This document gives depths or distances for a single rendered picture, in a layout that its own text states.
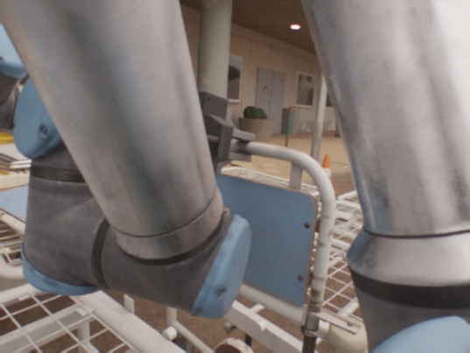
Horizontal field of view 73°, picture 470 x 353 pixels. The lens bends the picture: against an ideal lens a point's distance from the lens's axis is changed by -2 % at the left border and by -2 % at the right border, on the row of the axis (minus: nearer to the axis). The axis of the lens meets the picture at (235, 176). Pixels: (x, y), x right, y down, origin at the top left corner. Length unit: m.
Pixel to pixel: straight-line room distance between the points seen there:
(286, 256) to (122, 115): 0.44
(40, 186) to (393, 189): 0.30
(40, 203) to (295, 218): 0.36
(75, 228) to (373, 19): 0.28
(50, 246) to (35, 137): 0.10
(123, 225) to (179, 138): 0.07
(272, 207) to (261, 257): 0.10
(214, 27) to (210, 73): 0.81
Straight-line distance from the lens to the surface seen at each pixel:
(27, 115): 0.36
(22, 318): 1.93
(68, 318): 1.08
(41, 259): 0.36
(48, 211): 0.35
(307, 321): 0.60
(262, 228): 0.57
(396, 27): 0.22
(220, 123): 0.39
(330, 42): 0.24
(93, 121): 0.17
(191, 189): 0.21
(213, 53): 6.46
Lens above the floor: 1.05
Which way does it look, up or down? 13 degrees down
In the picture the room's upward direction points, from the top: 4 degrees clockwise
